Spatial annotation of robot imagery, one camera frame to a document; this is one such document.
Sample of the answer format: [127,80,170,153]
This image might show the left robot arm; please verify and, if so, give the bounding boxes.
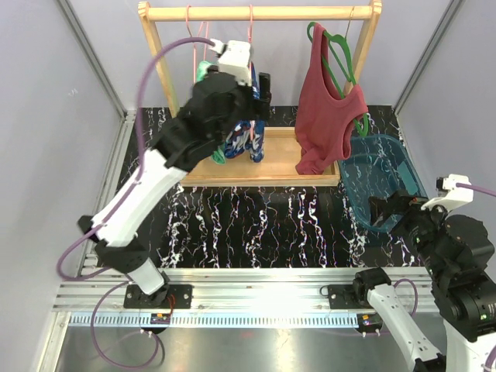
[77,71,271,308]

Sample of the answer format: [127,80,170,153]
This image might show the wooden clothes rack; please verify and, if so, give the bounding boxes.
[138,1,382,187]

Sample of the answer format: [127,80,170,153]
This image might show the green tie-dye trousers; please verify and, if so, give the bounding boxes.
[195,60,226,165]

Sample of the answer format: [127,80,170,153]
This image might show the teal transparent plastic basin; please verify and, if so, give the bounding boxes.
[339,134,427,233]

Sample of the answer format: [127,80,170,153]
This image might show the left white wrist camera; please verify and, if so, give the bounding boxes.
[209,39,253,86]

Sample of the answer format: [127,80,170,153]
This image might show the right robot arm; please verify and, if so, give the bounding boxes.
[351,190,495,371]

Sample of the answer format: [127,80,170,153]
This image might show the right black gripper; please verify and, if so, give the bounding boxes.
[368,188,458,280]

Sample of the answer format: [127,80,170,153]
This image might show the blue red white trousers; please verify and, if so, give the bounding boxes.
[223,61,267,164]

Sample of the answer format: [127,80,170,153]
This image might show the aluminium mounting rail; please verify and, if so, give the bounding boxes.
[52,265,443,329]

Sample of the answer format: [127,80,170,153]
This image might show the maroon tank top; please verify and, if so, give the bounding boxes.
[294,22,368,175]

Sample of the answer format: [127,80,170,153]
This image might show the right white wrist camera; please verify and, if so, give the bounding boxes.
[421,174,474,212]

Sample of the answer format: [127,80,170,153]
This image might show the green plastic hanger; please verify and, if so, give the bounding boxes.
[306,21,370,139]

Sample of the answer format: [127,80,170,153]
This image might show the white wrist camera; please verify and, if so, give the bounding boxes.
[421,174,474,212]
[209,39,253,86]

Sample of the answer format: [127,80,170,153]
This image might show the pink wire hanger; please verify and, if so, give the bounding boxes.
[185,4,210,84]
[247,4,256,142]

